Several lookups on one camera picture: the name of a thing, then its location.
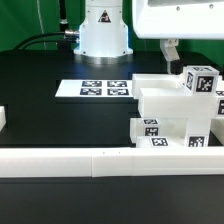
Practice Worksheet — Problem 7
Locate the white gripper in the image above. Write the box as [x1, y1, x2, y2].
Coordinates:
[132, 0, 224, 74]

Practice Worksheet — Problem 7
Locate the white chair back frame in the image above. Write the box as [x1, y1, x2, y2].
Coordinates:
[132, 66, 224, 119]

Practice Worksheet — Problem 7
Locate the white chair seat part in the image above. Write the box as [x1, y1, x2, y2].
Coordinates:
[159, 116, 224, 148]

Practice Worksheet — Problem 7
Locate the small white block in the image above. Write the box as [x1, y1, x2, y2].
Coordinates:
[130, 118, 160, 143]

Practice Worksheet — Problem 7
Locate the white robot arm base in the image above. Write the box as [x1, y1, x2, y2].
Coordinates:
[74, 0, 133, 65]

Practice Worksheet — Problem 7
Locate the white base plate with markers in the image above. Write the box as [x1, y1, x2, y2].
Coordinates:
[55, 79, 132, 98]

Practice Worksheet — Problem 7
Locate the black cable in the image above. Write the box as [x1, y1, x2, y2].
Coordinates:
[13, 29, 81, 51]

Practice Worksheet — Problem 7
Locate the white front fence wall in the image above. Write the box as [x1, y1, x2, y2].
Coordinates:
[0, 147, 224, 178]

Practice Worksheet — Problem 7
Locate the white fence wall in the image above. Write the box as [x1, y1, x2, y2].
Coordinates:
[0, 147, 224, 178]
[0, 106, 6, 132]

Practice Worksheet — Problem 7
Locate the white left fence wall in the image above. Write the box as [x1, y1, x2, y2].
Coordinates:
[0, 106, 6, 132]

